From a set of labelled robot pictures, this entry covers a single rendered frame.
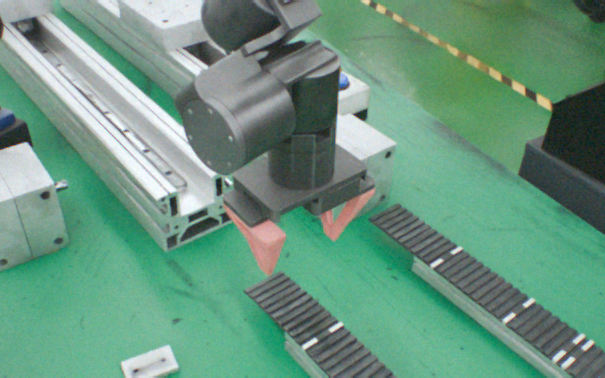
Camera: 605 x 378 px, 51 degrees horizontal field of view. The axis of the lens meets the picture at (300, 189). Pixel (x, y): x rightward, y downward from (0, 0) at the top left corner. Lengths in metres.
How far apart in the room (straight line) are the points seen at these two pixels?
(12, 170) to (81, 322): 0.20
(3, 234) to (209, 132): 0.40
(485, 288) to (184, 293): 0.33
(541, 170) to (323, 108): 0.62
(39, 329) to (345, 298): 0.33
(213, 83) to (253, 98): 0.03
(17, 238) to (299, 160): 0.40
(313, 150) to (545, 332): 0.33
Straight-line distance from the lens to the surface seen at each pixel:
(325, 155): 0.51
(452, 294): 0.74
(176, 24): 1.04
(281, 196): 0.51
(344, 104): 0.97
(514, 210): 0.90
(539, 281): 0.81
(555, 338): 0.71
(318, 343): 0.64
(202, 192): 0.80
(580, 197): 1.02
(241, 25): 0.48
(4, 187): 0.78
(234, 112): 0.42
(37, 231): 0.80
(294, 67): 0.47
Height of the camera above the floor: 1.32
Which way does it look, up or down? 38 degrees down
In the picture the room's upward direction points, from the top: 2 degrees clockwise
